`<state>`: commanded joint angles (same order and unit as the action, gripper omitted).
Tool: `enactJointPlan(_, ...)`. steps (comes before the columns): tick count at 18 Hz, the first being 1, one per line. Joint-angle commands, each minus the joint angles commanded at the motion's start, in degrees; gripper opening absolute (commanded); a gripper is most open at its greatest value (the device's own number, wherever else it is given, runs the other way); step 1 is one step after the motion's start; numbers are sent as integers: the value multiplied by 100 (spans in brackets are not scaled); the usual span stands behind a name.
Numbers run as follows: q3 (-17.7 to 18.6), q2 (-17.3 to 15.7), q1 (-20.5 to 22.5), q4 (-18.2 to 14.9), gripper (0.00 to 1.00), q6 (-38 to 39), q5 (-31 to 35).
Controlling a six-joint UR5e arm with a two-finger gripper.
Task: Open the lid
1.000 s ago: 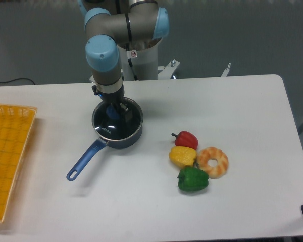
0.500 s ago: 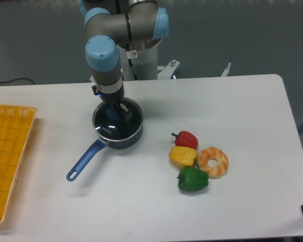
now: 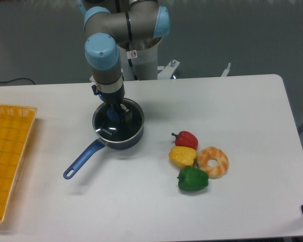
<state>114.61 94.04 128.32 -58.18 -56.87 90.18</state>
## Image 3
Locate orange toy shrimp ring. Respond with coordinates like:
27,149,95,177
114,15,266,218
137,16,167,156
196,146,229,179

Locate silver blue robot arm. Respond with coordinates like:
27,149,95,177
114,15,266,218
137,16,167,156
78,1,170,116

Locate yellow plastic basket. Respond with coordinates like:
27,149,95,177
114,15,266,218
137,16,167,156
0,104,37,223

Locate yellow toy bell pepper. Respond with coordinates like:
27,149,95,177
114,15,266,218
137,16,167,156
169,146,197,169

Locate green toy bell pepper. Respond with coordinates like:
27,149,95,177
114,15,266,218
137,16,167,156
177,167,209,192

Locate red toy bell pepper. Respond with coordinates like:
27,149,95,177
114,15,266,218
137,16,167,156
171,131,198,150

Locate black cable on floor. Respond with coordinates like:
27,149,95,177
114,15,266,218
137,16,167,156
0,77,36,85

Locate dark blue saucepan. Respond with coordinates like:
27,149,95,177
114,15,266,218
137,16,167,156
63,98,144,179

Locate white metal base frame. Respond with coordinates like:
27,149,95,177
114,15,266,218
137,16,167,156
89,59,232,83

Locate black cable on pedestal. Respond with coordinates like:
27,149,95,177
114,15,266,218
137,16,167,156
125,42,139,81

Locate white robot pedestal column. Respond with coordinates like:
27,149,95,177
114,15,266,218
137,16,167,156
118,37,162,81

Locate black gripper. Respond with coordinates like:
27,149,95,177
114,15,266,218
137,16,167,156
91,85,133,123

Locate glass pot lid blue knob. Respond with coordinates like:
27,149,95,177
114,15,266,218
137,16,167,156
92,98,144,147

